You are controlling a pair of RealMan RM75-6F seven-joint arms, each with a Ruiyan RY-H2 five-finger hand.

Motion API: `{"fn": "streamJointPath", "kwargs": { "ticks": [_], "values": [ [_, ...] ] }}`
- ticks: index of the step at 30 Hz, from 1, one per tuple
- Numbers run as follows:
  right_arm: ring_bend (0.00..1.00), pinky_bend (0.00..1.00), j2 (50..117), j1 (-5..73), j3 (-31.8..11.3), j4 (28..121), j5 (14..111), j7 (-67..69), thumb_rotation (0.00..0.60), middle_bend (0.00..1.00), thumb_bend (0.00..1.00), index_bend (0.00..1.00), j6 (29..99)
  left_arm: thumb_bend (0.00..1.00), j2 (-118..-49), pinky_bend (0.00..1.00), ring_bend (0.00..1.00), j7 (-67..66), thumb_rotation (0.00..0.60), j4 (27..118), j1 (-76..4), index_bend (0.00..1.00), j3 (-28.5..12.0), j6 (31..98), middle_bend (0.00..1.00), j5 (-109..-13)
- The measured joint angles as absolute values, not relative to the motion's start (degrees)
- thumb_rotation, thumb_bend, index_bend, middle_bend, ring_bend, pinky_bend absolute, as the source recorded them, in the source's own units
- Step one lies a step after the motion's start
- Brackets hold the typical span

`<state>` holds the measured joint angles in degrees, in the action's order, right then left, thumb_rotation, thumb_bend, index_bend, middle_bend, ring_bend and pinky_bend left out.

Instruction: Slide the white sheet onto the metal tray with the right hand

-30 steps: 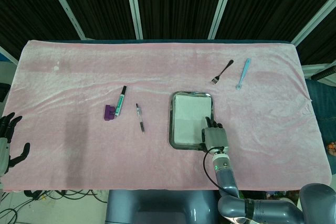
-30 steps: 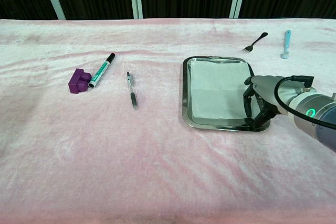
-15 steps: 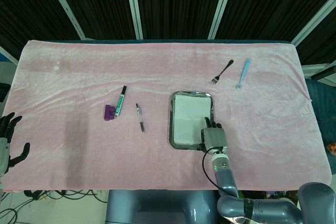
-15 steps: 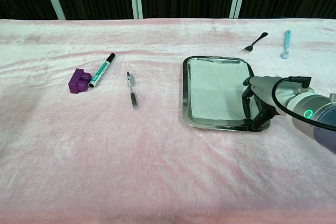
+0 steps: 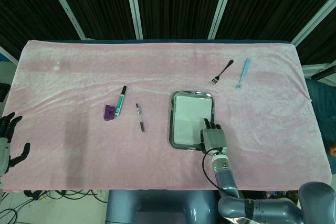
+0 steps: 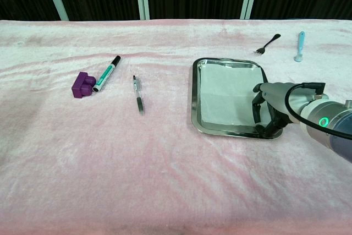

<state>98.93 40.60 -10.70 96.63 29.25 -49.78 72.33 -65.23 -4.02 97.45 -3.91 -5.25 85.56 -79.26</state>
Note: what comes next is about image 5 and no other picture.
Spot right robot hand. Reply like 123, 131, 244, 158
197, 118, 228, 155

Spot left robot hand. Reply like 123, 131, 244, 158
0, 112, 31, 176

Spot silver metal tray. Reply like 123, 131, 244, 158
169, 90, 216, 151

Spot black fork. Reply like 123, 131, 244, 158
211, 59, 234, 86

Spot light blue small brush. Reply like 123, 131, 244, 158
235, 58, 251, 91

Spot black gel pen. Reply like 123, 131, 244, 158
135, 103, 145, 133

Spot blue-grey robot torso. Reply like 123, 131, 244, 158
104, 189, 224, 224

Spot pink plush tablecloth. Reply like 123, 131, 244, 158
2, 39, 332, 193

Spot green whiteboard marker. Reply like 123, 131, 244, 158
114, 86, 128, 118

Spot purple plastic block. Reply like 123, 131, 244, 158
103, 104, 116, 122

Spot person in blue jeans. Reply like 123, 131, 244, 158
306, 78, 336, 145

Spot black ribbed tube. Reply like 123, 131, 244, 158
311, 66, 336, 81

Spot black pleated curtain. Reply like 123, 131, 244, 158
0, 0, 336, 65

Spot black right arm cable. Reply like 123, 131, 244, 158
201, 149, 224, 191

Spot white frame post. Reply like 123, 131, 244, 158
207, 0, 238, 40
0, 45, 19, 65
123, 0, 144, 40
290, 0, 336, 47
41, 0, 87, 40

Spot black floor cables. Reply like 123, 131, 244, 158
0, 189, 109, 224

